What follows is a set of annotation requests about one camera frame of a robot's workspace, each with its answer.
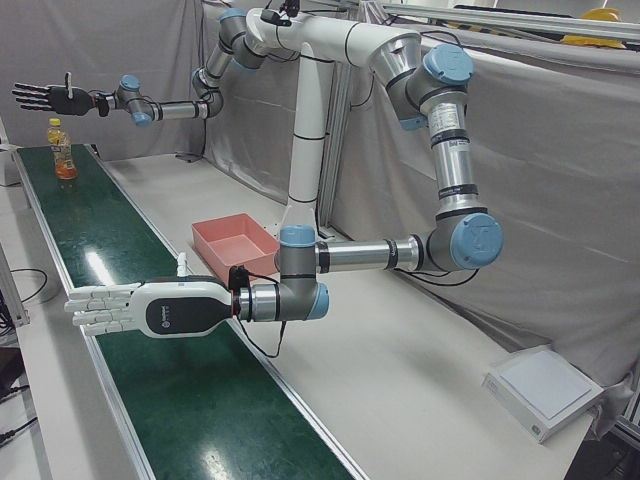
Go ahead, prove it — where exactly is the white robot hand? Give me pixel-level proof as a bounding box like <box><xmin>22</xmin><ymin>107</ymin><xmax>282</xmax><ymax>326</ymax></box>
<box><xmin>64</xmin><ymin>252</ymin><xmax>235</xmax><ymax>341</ymax></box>

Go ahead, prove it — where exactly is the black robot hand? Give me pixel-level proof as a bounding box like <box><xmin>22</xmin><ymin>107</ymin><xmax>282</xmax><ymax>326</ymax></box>
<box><xmin>12</xmin><ymin>72</ymin><xmax>97</xmax><ymax>118</ymax></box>

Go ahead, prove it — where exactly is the pink plastic basket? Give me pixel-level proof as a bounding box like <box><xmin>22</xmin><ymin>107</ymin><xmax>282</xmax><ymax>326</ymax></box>
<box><xmin>191</xmin><ymin>212</ymin><xmax>281</xmax><ymax>282</ymax></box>

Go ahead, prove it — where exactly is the orange drink bottle yellow cap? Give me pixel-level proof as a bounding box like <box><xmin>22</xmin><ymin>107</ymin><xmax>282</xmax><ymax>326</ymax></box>
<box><xmin>47</xmin><ymin>118</ymin><xmax>79</xmax><ymax>181</ymax></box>

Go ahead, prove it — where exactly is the grey cloth curtain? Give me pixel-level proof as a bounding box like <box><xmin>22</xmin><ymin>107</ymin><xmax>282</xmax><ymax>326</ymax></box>
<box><xmin>202</xmin><ymin>0</ymin><xmax>640</xmax><ymax>394</ymax></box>
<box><xmin>0</xmin><ymin>0</ymin><xmax>214</xmax><ymax>156</ymax></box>

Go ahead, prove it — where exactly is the green conveyor belt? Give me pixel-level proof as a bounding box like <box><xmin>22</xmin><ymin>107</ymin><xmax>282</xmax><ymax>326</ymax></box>
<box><xmin>13</xmin><ymin>143</ymin><xmax>372</xmax><ymax>480</ymax></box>

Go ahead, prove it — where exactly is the white robot torso column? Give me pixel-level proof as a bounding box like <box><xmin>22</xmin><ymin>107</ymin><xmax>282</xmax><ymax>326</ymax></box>
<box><xmin>244</xmin><ymin>7</ymin><xmax>421</xmax><ymax>241</ymax></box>

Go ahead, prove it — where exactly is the flat white box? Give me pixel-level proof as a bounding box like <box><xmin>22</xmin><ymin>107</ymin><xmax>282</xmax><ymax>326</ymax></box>
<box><xmin>481</xmin><ymin>347</ymin><xmax>605</xmax><ymax>445</ymax></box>

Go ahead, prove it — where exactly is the aluminium overhead beam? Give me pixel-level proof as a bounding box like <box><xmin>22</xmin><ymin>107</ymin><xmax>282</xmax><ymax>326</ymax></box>
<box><xmin>374</xmin><ymin>0</ymin><xmax>640</xmax><ymax>44</ymax></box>

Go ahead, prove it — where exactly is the yellow hard hat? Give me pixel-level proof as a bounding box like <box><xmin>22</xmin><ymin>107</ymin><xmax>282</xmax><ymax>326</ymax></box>
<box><xmin>582</xmin><ymin>6</ymin><xmax>623</xmax><ymax>24</ymax></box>
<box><xmin>558</xmin><ymin>33</ymin><xmax>627</xmax><ymax>51</ymax></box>

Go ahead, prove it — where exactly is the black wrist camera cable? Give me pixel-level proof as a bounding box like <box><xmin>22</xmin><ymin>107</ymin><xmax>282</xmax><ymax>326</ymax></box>
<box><xmin>238</xmin><ymin>269</ymin><xmax>289</xmax><ymax>359</ymax></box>

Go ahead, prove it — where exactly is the black cable loop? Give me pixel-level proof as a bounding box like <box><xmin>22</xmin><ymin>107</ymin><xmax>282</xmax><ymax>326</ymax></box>
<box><xmin>9</xmin><ymin>268</ymin><xmax>54</xmax><ymax>304</ymax></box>

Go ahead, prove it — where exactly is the aluminium profile post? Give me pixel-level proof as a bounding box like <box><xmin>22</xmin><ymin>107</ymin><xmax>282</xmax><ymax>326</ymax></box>
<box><xmin>0</xmin><ymin>244</ymin><xmax>26</xmax><ymax>329</ymax></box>

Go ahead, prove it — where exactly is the black floor cable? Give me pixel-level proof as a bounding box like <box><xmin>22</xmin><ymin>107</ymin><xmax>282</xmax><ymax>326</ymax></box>
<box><xmin>0</xmin><ymin>417</ymin><xmax>39</xmax><ymax>446</ymax></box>

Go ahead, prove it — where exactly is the black head camera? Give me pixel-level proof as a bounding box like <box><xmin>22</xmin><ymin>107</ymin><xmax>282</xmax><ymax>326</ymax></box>
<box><xmin>259</xmin><ymin>0</ymin><xmax>301</xmax><ymax>27</ymax></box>

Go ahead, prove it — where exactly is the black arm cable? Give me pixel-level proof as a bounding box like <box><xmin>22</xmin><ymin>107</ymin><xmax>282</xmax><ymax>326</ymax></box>
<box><xmin>393</xmin><ymin>239</ymin><xmax>482</xmax><ymax>289</ymax></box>

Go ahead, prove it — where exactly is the aluminium table frame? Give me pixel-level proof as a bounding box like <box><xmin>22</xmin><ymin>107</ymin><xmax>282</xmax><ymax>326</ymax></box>
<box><xmin>613</xmin><ymin>379</ymin><xmax>640</xmax><ymax>454</ymax></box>

